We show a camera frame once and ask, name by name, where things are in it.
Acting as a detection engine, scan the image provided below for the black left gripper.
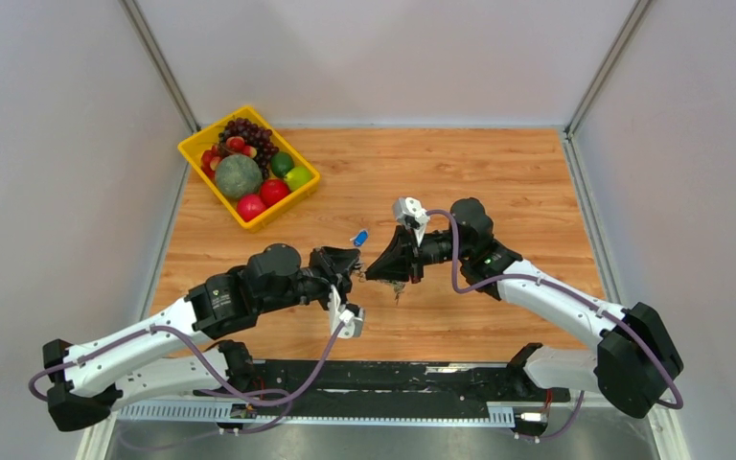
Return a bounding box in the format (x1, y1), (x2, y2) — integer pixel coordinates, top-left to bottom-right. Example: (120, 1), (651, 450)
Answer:
(258, 246), (361, 315)

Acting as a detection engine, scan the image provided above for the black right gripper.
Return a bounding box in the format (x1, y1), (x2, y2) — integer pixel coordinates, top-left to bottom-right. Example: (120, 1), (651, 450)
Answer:
(364, 223), (470, 286)

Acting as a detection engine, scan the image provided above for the silver key with blue tag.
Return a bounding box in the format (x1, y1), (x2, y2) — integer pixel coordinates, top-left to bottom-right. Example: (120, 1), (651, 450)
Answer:
(351, 229), (369, 247)

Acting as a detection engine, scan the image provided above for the silver keyring bunch with keys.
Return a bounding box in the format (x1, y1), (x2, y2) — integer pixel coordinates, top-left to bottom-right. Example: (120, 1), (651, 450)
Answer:
(357, 270), (406, 306)

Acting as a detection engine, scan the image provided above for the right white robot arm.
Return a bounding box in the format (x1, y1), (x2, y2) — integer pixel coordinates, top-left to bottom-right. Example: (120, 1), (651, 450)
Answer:
(365, 197), (684, 419)

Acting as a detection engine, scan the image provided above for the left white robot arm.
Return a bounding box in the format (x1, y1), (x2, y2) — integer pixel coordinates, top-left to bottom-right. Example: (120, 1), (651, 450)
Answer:
(29, 243), (364, 432)

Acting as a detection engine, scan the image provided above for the red apple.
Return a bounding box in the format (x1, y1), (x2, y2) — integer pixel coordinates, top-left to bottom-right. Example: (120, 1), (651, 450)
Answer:
(236, 194), (268, 222)
(259, 178), (291, 207)

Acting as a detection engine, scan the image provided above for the dark green lime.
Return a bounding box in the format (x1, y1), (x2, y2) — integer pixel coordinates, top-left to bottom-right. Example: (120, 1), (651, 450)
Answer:
(270, 151), (295, 179)

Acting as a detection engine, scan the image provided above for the green netted melon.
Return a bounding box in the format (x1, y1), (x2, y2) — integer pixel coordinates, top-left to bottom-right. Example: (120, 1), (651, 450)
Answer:
(215, 154), (264, 200)

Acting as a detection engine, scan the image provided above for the red-yellow peach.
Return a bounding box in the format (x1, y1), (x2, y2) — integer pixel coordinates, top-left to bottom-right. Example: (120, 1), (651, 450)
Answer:
(241, 145), (258, 158)

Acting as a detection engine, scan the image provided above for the dark purple grape bunch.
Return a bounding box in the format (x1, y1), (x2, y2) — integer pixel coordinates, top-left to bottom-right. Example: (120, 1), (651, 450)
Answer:
(217, 117), (280, 179)

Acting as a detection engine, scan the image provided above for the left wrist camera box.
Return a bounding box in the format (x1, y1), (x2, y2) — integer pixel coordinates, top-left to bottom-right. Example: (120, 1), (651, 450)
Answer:
(328, 301), (365, 339)

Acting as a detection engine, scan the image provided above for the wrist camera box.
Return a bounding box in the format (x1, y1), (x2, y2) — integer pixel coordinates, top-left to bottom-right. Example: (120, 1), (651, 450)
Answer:
(328, 301), (365, 339)
(392, 196), (430, 246)

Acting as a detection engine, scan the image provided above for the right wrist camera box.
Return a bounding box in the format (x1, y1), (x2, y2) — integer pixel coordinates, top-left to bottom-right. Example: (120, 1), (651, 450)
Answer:
(392, 196), (430, 246)

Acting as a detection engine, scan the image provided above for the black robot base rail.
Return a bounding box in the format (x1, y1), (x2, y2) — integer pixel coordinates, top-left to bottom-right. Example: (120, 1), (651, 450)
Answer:
(193, 359), (571, 421)

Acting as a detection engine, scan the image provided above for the left aluminium frame post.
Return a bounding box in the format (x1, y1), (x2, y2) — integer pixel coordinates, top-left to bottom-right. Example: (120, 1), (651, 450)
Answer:
(119, 0), (201, 133)

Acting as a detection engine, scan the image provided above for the aluminium frame post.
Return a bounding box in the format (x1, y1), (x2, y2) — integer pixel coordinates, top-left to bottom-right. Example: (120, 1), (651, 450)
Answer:
(564, 0), (655, 139)
(119, 0), (201, 133)

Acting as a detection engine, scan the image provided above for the right aluminium frame post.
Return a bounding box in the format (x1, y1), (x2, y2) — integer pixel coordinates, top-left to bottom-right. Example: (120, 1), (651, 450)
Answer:
(564, 0), (655, 139)

